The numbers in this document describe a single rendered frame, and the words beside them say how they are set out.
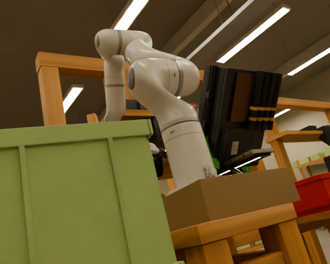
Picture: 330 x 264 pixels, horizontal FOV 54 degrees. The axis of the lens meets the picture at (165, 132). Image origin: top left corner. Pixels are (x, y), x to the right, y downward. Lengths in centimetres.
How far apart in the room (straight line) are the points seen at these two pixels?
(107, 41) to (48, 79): 63
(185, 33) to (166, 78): 553
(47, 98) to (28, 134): 147
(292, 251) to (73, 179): 66
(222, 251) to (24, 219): 49
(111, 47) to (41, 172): 103
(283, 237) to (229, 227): 17
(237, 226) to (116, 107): 87
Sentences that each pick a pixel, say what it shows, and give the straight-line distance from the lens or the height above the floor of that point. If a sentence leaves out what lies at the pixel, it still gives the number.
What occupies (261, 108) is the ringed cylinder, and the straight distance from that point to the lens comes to 171.
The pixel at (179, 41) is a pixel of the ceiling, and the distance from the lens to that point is 658.
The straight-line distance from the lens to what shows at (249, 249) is 749.
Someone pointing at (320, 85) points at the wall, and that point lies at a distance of 1148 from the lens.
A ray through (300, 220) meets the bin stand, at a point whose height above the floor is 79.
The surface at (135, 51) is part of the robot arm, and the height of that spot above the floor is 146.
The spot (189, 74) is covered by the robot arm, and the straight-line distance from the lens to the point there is 100.
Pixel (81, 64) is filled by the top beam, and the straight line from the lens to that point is 196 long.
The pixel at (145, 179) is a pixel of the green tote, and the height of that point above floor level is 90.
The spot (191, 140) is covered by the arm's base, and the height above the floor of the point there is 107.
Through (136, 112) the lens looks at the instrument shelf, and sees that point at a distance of 179.
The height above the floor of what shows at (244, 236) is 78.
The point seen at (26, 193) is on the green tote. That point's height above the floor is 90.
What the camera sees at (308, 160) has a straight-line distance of 1099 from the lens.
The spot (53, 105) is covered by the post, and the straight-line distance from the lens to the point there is 177.
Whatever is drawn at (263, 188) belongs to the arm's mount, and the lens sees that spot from 87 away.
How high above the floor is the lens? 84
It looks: 18 degrees up
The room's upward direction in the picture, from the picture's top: 14 degrees counter-clockwise
